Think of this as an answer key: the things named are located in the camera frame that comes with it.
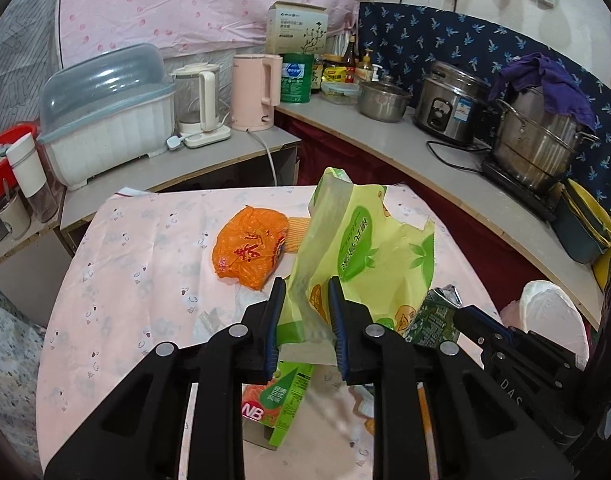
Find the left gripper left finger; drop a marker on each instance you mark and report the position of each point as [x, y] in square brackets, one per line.
[272, 314]

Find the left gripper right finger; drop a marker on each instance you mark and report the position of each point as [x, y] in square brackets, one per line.
[339, 318]

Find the green yellow snack bag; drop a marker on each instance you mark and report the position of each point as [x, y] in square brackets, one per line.
[383, 263]

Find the orange plastic bag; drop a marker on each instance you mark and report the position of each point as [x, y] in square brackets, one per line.
[250, 245]

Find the dark green foil wrapper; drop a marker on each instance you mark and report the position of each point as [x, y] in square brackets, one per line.
[434, 322]

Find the green tea carton box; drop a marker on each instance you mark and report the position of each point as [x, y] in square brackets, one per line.
[268, 411]

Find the trash bin with white liner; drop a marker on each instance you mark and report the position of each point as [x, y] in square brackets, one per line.
[544, 308]

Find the dark blue yellow basins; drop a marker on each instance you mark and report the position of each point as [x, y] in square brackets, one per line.
[581, 224]

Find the black induction cooker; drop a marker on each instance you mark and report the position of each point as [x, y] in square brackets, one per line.
[540, 205]

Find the white power plug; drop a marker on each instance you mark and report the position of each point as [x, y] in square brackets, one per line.
[174, 143]

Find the small steel pot with lid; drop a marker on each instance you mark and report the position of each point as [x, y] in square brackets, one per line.
[383, 100]

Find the large steel steamer pot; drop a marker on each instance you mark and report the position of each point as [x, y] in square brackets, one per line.
[534, 146]

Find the pink electric kettle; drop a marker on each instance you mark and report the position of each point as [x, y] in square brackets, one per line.
[256, 83]

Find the white glass electric kettle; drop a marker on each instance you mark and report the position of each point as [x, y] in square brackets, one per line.
[197, 105]

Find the yellow label jar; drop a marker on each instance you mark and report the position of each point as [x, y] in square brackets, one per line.
[334, 73]

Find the silver rice cooker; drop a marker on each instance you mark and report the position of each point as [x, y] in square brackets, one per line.
[450, 102]

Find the green tin can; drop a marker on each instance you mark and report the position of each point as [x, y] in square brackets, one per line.
[296, 77]

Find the dark sauce bottle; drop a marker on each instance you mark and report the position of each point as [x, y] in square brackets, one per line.
[349, 60]

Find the white dish rack with lid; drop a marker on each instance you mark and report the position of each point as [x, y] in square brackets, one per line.
[104, 112]

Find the blue patterned cloth backsplash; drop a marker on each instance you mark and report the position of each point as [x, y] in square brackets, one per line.
[405, 40]

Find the beige cardboard box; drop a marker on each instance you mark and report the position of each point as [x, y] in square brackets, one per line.
[296, 28]

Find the purple cloth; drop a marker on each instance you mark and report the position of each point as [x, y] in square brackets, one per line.
[560, 92]

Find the red plastic basket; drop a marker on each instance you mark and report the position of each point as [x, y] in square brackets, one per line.
[8, 137]

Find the pink floral curtain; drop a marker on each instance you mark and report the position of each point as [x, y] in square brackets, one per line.
[210, 5]

